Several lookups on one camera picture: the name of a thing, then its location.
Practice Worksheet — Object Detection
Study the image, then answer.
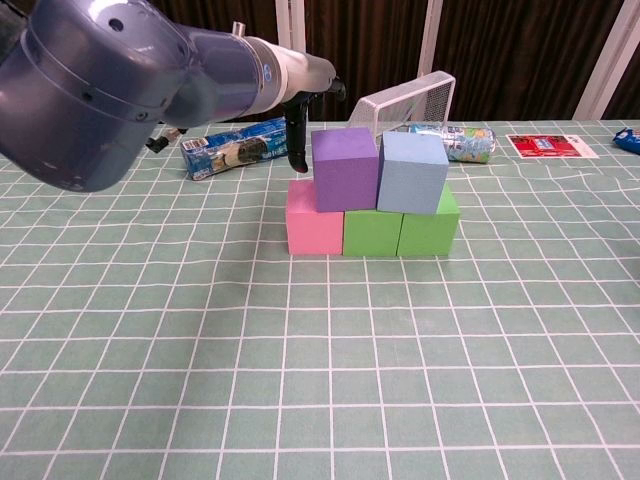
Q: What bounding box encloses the dark brown curtain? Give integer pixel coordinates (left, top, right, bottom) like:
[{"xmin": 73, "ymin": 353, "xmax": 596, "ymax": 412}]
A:
[{"xmin": 0, "ymin": 0, "xmax": 640, "ymax": 132}]

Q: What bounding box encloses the pink foam cube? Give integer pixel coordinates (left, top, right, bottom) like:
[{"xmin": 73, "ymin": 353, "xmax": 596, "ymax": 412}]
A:
[{"xmin": 285, "ymin": 180, "xmax": 346, "ymax": 256}]

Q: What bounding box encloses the green foam cube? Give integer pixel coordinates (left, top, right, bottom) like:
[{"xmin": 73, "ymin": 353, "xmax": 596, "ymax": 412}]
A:
[
  {"xmin": 342, "ymin": 208, "xmax": 405, "ymax": 257},
  {"xmin": 396, "ymin": 183, "xmax": 462, "ymax": 257}
]

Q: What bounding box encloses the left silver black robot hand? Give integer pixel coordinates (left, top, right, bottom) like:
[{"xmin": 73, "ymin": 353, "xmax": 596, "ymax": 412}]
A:
[{"xmin": 282, "ymin": 49, "xmax": 348, "ymax": 175}]

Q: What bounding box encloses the long blue cookie package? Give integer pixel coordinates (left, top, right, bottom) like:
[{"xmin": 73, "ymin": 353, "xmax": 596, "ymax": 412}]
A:
[{"xmin": 180, "ymin": 117, "xmax": 301, "ymax": 182}]

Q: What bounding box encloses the purple foam cube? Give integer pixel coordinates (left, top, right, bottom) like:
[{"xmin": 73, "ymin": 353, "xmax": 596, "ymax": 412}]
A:
[{"xmin": 310, "ymin": 126, "xmax": 380, "ymax": 214}]

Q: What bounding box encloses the light blue foam cube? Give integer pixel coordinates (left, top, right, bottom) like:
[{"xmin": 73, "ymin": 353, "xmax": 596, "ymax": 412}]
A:
[{"xmin": 375, "ymin": 131, "xmax": 450, "ymax": 216}]

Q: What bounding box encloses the small dark blue cookie packet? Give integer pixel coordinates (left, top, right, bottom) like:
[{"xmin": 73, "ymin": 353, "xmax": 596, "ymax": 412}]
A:
[{"xmin": 612, "ymin": 127, "xmax": 640, "ymax": 155}]

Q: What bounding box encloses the white wire mesh rack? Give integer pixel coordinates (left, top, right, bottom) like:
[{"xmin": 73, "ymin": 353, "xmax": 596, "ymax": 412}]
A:
[{"xmin": 347, "ymin": 70, "xmax": 457, "ymax": 139}]

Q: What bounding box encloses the green checked tablecloth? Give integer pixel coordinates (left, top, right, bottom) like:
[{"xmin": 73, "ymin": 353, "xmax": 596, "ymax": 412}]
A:
[{"xmin": 0, "ymin": 119, "xmax": 640, "ymax": 480}]

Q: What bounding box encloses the red white printed card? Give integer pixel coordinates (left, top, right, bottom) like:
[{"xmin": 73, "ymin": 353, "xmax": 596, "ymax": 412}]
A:
[{"xmin": 505, "ymin": 132, "xmax": 600, "ymax": 161}]

